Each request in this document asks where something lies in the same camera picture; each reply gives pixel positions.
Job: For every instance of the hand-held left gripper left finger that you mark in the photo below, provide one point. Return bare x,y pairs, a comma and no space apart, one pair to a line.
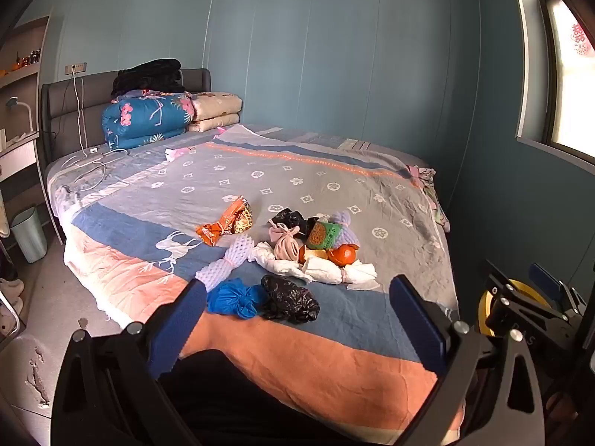
179,320

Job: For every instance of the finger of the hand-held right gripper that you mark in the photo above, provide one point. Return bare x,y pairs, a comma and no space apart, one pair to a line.
511,290
551,284

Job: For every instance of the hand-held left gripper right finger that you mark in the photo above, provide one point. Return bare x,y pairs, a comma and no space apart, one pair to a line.
418,325

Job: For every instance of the yellow rimmed waste bin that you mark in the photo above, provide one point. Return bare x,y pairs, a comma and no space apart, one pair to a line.
484,309

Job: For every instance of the blue plastic bag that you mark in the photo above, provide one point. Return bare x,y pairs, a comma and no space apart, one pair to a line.
232,299

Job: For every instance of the white foam fruit net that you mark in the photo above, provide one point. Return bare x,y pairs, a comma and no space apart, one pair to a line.
232,255

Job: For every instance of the whole orange fruit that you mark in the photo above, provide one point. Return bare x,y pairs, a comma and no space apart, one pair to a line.
344,255

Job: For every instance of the white cloth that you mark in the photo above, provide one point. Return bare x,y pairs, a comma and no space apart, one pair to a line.
325,272

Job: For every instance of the orange snack wrapper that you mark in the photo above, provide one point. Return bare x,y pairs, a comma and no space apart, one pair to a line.
227,223

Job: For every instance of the large glossy black plastic bag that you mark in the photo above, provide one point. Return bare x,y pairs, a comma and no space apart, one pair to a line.
288,299

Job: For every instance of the white tissue wad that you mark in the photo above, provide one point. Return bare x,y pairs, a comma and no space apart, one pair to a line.
279,267

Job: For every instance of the yellow wrapper piece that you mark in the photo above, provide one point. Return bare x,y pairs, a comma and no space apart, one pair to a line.
316,254

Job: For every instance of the purple foam fruit net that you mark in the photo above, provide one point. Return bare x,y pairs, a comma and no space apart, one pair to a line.
346,223

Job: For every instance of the pink cloth pouch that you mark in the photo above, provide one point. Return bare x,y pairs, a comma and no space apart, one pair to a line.
286,246

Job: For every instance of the green snack packet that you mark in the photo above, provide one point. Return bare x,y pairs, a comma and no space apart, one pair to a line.
320,237

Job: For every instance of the small black plastic bag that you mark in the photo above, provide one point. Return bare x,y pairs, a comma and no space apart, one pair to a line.
290,220

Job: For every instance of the floral cloth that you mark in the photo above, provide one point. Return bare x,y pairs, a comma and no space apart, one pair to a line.
430,190

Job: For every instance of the small pink cloth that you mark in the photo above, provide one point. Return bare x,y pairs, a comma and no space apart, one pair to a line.
179,152

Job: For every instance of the beige slipper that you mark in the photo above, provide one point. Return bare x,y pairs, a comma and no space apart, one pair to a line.
9,318
10,287

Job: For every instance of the light blue waste bin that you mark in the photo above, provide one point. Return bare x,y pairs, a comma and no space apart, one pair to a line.
29,237

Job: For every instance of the bed with patterned sheet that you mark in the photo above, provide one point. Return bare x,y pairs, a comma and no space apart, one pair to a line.
279,172

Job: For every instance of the window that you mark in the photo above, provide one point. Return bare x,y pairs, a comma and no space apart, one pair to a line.
571,102

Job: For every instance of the blue floral folded quilt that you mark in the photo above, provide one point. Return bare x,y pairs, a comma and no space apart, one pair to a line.
144,121

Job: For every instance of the beige folded quilt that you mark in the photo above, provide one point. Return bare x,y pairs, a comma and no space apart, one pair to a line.
216,107

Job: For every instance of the wooden shelf desk unit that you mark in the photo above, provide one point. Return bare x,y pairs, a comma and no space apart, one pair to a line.
23,148

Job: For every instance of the grey padded headboard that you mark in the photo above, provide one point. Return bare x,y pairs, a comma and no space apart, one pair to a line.
60,107

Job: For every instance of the black folded clothing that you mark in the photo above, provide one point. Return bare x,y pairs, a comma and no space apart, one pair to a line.
148,76

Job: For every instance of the red window decal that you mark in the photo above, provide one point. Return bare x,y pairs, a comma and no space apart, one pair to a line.
581,39

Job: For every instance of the white desk lamp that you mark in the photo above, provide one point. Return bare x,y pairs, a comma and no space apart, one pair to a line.
14,101

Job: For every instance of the row of small bottles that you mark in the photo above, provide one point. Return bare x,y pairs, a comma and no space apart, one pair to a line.
29,59

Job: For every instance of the white wall socket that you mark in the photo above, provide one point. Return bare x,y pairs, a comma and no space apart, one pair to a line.
75,68

